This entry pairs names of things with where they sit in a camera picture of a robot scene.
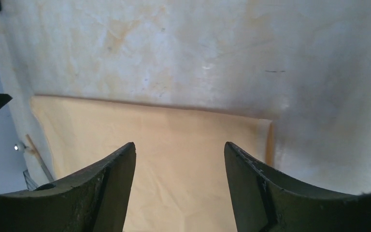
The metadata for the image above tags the orange cloth napkin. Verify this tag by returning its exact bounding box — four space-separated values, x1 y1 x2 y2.
30 96 271 232

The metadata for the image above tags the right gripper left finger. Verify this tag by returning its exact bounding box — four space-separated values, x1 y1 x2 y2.
0 142 136 232

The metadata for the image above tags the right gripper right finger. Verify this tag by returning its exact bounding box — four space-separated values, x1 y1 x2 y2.
224 142 371 232

